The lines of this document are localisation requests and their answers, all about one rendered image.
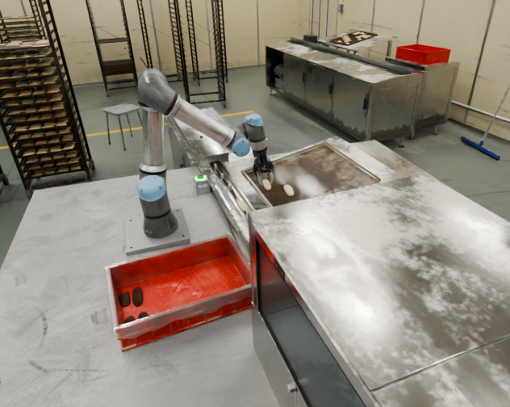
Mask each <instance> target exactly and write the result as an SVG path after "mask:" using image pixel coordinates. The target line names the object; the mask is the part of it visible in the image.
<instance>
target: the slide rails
mask: <svg viewBox="0 0 510 407"><path fill-rule="evenodd" d="M209 163H210V162H209ZM214 163H216V165H217V168H218V169H219V171H220V173H221V174H224V178H225V180H226V181H227V182H228V184H231V186H232V190H233V191H234V193H235V194H236V196H239V197H240V200H242V201H243V202H244V203H245V204H246V206H247V208H248V209H247V210H249V211H250V212H252V209H251V208H250V207H249V205H248V204H247V203H246V202H245V200H244V198H243V197H242V196H241V194H240V192H239V191H238V190H237V189H236V187H235V186H234V185H233V183H232V181H231V180H230V179H229V177H228V176H227V175H226V174H225V172H224V170H223V169H222V167H221V166H220V165H219V163H218V162H217V161H214ZM210 167H211V168H212V169H213V171H214V172H215V174H216V176H217V177H218V179H219V180H220V181H221V183H222V185H223V186H224V188H225V190H226V191H227V193H228V194H229V195H230V197H231V198H232V200H233V202H234V203H235V205H236V206H237V203H236V202H237V201H236V199H235V198H234V196H233V195H232V193H231V192H230V190H229V189H228V187H227V186H226V184H225V183H224V181H223V179H222V178H221V177H220V176H219V174H218V172H217V171H216V169H215V167H214V166H213V165H212V164H211V163H210ZM237 207H238V206H237ZM238 209H239V207H238ZM239 211H240V213H241V214H242V216H243V217H244V218H245V220H246V221H247V219H246V215H245V213H244V211H242V210H240V209H239ZM247 223H248V221H247Z"/></svg>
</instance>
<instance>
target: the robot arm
mask: <svg viewBox="0 0 510 407"><path fill-rule="evenodd" d="M137 91H138V103H139V105H140V106H141V107H142V115H143V162H142V163H141V164H140V181H139V182H138V183H137V185H136V191H137V195H138V196H139V199H140V204H141V207H142V211H143V213H144V224H143V230H144V234H145V235H146V236H147V237H151V238H160V237H166V236H169V235H170V234H172V233H174V232H175V231H176V230H177V229H178V220H177V218H176V216H175V215H174V214H173V212H172V211H171V208H170V205H169V198H168V194H167V186H166V164H165V163H164V162H163V147H164V115H166V116H170V115H171V116H172V117H174V118H176V119H177V120H180V121H182V122H183V123H184V124H187V125H188V126H190V127H192V128H193V129H195V130H197V131H199V132H201V133H202V134H204V135H205V136H208V137H210V138H211V139H212V140H214V141H216V142H218V143H220V144H221V145H223V146H225V147H227V148H228V149H230V150H232V151H233V153H234V154H235V155H237V156H238V157H244V156H246V155H247V154H248V153H249V151H250V145H251V149H252V151H253V157H256V158H254V159H255V160H254V161H253V162H254V164H253V172H254V174H255V176H256V178H257V180H258V182H259V183H260V184H261V185H262V186H263V182H262V177H261V176H262V174H263V173H266V172H267V174H268V177H269V181H270V184H272V182H273V180H274V173H273V171H274V165H273V164H272V161H271V160H270V158H269V157H267V155H266V150H267V149H268V148H267V142H266V141H267V138H265V130H264V124H263V122H262V118H261V116H260V115H259V114H251V115H247V116H246V117H245V121H244V123H241V124H236V125H232V126H230V127H228V126H226V125H224V124H222V123H220V122H219V121H218V120H216V119H214V118H213V117H211V116H209V115H208V114H206V113H205V112H203V111H201V110H199V109H198V108H197V107H194V106H193V105H191V104H189V103H188V102H186V101H185V100H183V99H181V98H180V95H179V94H178V93H177V92H175V91H174V90H172V89H171V88H170V87H169V83H168V80H167V77H166V76H165V75H164V74H163V73H162V72H161V71H159V70H157V69H147V70H145V71H144V72H143V73H142V74H141V75H140V76H139V78H138V87H137ZM247 139H249V141H248V140H247ZM249 142H250V144H249Z"/></svg>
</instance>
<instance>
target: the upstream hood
mask: <svg viewBox="0 0 510 407"><path fill-rule="evenodd" d="M170 118H171V119H172V121H173V122H174V124H175V126H176V127H177V129H178V131H179V132H180V134H181V135H182V138H183V139H184V141H185V142H186V144H187V146H188V148H189V149H190V151H191V152H192V154H193V156H194V158H195V160H196V161H197V163H198V164H199V166H208V165H210V163H209V162H214V161H219V160H221V161H222V162H228V163H229V157H228V156H229V152H228V151H227V150H226V149H225V148H224V146H223V145H221V144H220V143H218V142H216V141H214V140H212V139H211V138H210V137H208V136H205V135H204V134H202V133H201V132H199V131H197V130H195V129H193V128H192V127H190V126H188V125H187V124H184V123H183V122H182V121H180V120H177V119H176V118H174V117H172V116H171V115H170Z"/></svg>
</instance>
